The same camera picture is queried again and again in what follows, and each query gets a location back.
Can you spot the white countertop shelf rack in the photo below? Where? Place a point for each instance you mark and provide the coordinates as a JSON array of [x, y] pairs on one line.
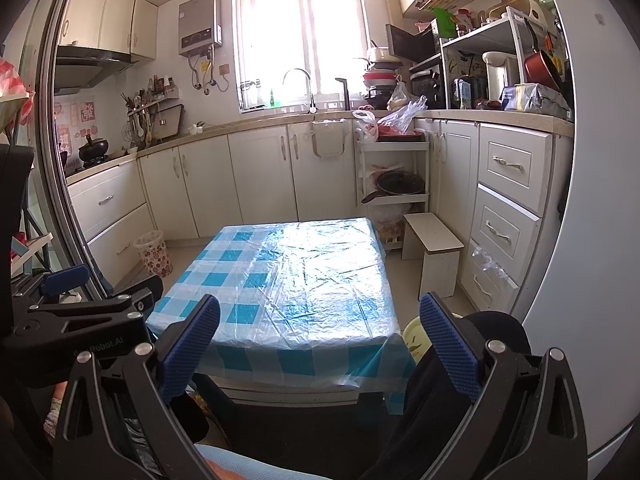
[[480, 32]]

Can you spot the grey wall water heater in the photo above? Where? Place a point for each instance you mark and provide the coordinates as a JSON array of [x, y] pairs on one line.
[[200, 25]]

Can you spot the white shelf cart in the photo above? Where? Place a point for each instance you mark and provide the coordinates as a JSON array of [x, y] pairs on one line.
[[395, 147]]

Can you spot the flower patterned wastebasket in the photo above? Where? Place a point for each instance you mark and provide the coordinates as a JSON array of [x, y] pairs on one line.
[[155, 255]]

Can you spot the black faucet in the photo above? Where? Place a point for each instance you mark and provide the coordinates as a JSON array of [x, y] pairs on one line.
[[344, 92]]

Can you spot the bag under shelf cart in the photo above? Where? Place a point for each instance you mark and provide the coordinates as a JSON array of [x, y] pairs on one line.
[[390, 227]]

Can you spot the green cutting board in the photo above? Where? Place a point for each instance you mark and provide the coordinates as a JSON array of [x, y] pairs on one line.
[[444, 22]]

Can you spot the clear plastic bag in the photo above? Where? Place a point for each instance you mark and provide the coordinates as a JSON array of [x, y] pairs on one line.
[[405, 115]]

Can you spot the white and red plastic bag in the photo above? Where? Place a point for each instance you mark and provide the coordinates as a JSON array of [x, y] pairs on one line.
[[367, 127]]

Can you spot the grey sliding door frame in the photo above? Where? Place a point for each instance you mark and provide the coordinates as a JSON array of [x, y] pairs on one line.
[[47, 110]]

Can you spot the black toaster oven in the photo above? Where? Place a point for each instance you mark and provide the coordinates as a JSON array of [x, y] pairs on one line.
[[427, 85]]

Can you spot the white fridge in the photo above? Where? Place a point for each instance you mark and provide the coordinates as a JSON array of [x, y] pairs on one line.
[[590, 185]]

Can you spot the red tray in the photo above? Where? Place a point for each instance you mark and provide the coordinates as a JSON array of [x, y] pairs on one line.
[[400, 136]]

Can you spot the black jacket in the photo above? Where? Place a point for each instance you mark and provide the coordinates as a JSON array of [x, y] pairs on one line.
[[192, 415]]

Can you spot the black cooking pot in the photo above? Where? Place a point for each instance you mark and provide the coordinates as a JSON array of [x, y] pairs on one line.
[[95, 150]]

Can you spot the white water boiler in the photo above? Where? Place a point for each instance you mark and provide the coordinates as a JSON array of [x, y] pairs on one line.
[[500, 75]]

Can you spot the white door-hung bag frame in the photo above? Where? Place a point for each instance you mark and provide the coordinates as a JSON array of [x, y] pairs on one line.
[[330, 140]]

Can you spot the pale yellow plastic bin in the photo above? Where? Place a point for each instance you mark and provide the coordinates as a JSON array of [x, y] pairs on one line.
[[412, 340]]

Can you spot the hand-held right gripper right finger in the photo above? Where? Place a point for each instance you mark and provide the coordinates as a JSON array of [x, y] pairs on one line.
[[450, 345]]

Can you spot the blue checkered covered table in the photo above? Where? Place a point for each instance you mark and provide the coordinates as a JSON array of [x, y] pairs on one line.
[[300, 285]]

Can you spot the white low stool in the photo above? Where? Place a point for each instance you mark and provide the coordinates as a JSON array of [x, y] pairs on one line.
[[435, 232]]

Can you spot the red hanging pan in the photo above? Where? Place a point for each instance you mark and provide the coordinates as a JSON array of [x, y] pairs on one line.
[[542, 67]]

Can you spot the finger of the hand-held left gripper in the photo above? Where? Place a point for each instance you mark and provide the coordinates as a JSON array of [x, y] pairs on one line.
[[125, 305], [65, 279]]

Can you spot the clear bag with food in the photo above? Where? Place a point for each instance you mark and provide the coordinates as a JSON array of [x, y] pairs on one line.
[[398, 99]]

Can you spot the window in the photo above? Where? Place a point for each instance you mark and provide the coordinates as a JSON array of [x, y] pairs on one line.
[[300, 35]]

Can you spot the clear plastic on drawer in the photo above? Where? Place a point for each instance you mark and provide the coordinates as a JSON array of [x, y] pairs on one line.
[[490, 262]]

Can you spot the range hood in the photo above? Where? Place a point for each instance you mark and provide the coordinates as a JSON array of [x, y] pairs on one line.
[[85, 65]]

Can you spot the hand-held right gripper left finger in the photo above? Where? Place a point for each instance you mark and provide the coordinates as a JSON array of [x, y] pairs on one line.
[[192, 345]]

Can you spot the blue and silver packets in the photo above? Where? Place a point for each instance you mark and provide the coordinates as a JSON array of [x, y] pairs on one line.
[[537, 100]]

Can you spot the stack of bowls and pots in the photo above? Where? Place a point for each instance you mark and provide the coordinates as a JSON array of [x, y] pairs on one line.
[[382, 77]]

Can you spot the dark frying pan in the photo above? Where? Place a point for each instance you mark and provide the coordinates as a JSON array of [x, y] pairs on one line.
[[400, 182]]

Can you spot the black microwave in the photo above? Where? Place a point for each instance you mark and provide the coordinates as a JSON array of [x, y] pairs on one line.
[[410, 45]]

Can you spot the chrome curved faucet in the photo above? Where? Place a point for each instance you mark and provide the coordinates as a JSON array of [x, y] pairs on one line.
[[300, 77]]

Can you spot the white kitchen base cabinets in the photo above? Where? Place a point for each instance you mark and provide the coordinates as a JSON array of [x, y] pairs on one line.
[[260, 175]]

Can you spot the person's left forearm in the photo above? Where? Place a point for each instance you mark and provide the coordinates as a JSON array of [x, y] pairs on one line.
[[55, 415]]

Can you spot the pink plastic bag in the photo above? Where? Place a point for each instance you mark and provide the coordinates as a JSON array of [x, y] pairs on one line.
[[12, 82]]

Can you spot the wall utensil rack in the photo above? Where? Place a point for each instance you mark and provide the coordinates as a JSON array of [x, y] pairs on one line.
[[160, 115]]

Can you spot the red wall stickers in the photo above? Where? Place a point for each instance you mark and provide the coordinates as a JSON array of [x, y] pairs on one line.
[[75, 120]]

